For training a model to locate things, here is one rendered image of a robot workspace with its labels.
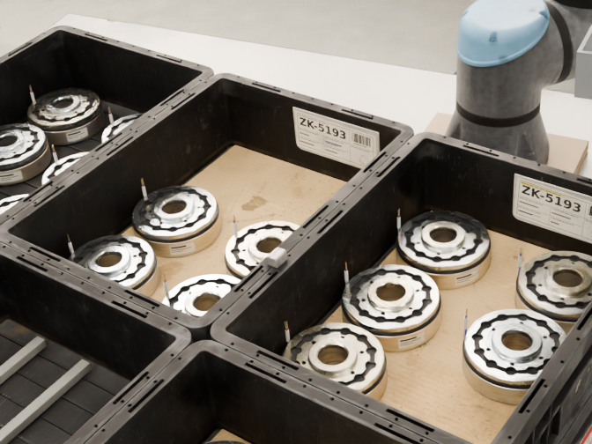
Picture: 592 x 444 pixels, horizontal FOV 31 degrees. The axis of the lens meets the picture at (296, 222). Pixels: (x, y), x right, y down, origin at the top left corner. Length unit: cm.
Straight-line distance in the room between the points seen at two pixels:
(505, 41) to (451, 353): 47
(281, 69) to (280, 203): 59
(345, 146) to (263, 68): 59
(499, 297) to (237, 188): 37
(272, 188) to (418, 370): 36
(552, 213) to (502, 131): 30
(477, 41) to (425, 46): 198
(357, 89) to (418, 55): 156
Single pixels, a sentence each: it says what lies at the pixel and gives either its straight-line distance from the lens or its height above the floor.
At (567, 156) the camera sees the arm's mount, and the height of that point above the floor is 73.
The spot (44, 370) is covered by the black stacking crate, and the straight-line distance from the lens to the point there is 114.
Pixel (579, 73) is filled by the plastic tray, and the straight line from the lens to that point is 107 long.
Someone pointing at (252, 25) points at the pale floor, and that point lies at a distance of 359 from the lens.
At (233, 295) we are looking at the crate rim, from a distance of 102.
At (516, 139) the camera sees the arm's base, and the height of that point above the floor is 79.
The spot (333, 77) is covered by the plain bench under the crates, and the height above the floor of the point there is 70.
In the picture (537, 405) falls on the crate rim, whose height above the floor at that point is 93.
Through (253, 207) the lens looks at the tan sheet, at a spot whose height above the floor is 83.
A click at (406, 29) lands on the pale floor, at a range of 349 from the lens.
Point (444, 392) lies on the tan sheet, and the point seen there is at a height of 83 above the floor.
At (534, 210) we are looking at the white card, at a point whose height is 88.
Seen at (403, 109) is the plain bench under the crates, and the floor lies 70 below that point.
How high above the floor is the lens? 159
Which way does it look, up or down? 37 degrees down
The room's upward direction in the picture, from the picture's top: 6 degrees counter-clockwise
